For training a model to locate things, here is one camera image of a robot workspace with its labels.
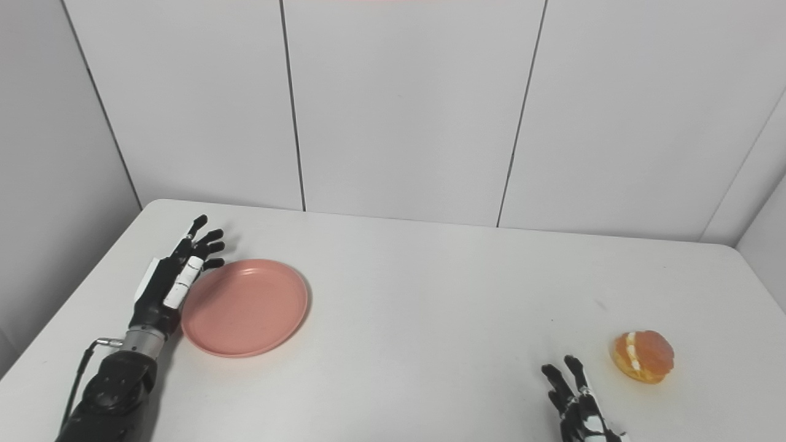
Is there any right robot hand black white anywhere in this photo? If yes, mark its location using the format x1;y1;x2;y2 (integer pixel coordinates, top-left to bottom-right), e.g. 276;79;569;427
541;355;628;442

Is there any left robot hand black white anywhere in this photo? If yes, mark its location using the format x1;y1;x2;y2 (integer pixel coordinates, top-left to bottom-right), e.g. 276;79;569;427
128;214;226;336

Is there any orange cream puff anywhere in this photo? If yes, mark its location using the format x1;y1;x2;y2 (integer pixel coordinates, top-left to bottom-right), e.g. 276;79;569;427
610;330;675;385

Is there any pink round plate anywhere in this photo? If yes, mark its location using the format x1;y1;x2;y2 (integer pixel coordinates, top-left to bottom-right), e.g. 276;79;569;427
181;258;309;359

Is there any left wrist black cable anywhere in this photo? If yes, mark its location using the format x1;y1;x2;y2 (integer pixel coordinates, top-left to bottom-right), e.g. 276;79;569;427
58;337;123;433

